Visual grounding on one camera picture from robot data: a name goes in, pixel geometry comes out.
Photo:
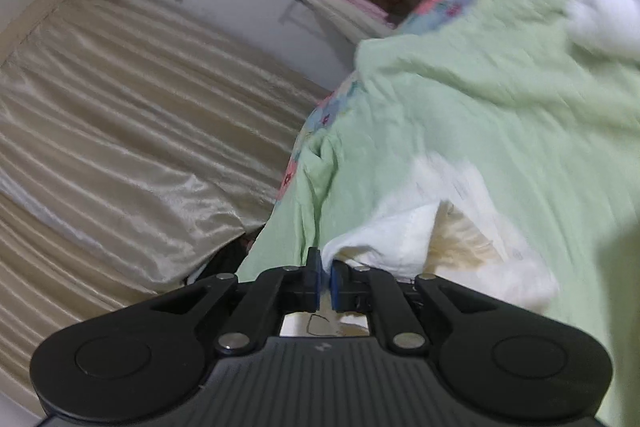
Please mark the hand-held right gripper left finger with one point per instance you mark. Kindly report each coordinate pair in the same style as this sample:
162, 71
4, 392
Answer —
314, 282

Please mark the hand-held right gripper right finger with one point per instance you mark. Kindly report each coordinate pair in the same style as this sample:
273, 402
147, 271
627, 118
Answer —
336, 288

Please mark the white printed shirt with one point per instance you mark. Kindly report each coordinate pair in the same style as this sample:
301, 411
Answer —
400, 237

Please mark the light green quilted blanket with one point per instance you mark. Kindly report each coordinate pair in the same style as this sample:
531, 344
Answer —
475, 107

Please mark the beige satin curtain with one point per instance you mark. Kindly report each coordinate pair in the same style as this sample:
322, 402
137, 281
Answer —
125, 107

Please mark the pink folded cloths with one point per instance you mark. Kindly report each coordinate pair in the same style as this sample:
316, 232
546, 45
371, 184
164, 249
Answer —
350, 2

